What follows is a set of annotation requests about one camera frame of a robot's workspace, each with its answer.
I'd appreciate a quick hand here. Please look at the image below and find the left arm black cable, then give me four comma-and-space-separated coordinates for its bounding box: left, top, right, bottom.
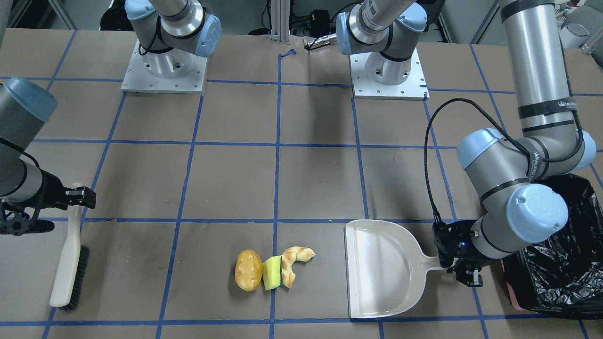
424, 98, 533, 225

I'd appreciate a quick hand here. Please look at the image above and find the toy croissant piece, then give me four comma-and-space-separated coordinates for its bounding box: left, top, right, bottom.
281, 246, 316, 289

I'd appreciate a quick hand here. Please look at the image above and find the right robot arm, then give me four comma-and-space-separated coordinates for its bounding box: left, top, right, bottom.
0, 0, 222, 236

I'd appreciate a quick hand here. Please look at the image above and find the black bag lined bin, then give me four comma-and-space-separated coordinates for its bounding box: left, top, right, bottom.
502, 174, 603, 320

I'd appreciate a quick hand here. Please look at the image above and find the beige plastic dustpan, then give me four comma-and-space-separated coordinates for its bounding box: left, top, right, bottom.
344, 219, 441, 318

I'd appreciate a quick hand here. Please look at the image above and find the aluminium frame post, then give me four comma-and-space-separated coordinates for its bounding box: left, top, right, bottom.
269, 0, 291, 44

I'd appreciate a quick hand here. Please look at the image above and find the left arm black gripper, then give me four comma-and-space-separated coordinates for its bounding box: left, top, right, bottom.
433, 218, 483, 287

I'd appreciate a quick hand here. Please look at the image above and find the beige hand brush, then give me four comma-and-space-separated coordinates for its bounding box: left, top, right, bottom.
49, 205, 90, 311

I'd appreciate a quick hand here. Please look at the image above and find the white cylinder container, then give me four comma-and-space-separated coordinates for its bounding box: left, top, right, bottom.
559, 23, 590, 48

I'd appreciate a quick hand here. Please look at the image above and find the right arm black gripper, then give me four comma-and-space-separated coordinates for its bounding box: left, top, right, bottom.
0, 169, 97, 236

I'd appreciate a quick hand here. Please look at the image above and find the toy potato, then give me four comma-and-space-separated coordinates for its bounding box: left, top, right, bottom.
235, 249, 263, 292

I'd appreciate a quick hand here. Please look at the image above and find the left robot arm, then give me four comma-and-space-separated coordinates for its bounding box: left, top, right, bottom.
428, 0, 597, 287

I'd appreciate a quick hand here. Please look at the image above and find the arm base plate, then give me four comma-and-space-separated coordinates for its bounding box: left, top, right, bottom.
121, 41, 209, 94
349, 49, 430, 100

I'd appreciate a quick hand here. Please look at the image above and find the yellow green sponge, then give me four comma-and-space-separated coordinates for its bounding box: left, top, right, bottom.
262, 256, 282, 291

